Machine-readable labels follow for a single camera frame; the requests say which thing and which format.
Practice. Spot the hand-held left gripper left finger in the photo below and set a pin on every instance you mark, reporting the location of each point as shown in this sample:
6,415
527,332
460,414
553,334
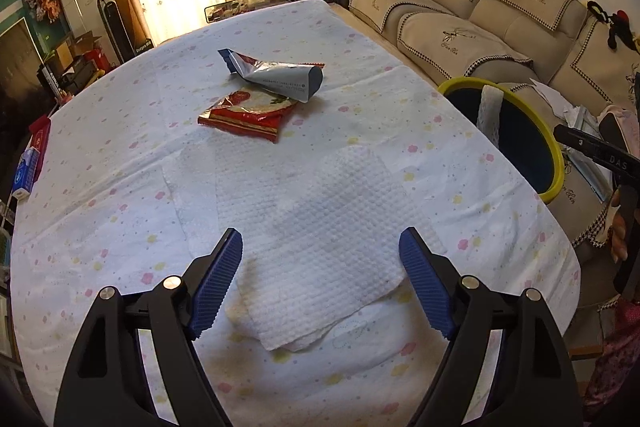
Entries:
215,287

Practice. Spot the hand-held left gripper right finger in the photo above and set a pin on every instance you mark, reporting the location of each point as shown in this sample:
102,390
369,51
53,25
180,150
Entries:
425,282

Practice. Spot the yellow rimmed trash bin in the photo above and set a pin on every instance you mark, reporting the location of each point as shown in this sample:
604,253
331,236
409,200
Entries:
525,142

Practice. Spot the person's right hand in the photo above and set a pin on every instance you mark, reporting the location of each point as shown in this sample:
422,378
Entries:
619,232

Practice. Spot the clear plastic bag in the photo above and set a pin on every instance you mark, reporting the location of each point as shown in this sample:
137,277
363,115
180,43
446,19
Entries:
585,172

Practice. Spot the person's floral pajama clothing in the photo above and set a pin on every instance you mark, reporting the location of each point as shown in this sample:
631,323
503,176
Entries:
620,347

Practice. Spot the white papers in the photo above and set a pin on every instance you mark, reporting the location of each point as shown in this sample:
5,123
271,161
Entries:
555,99

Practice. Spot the red snack wrapper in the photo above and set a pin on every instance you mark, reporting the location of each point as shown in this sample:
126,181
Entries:
245,117

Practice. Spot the black mouse plush toy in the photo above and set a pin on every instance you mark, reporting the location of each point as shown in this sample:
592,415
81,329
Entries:
617,27

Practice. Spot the silver blue snack wrapper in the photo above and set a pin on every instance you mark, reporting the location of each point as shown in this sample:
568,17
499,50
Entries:
285,79

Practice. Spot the blue red box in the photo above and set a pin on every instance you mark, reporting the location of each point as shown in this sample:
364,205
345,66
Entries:
25,174

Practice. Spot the red flat box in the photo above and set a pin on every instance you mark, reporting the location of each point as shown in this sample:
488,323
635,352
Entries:
40,134

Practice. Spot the beige sofa with embroidered covers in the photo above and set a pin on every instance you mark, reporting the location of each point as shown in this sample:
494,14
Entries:
440,37

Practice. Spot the tower fan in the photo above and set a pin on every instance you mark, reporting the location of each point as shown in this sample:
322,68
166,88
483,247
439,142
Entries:
120,38

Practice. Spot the brown cardboard box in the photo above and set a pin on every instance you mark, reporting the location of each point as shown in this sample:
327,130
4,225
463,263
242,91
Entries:
82,44

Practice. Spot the glass coffee table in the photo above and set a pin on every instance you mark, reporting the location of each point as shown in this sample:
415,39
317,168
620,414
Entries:
260,2

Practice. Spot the black flat screen television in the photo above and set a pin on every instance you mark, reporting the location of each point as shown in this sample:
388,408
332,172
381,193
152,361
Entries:
17,67

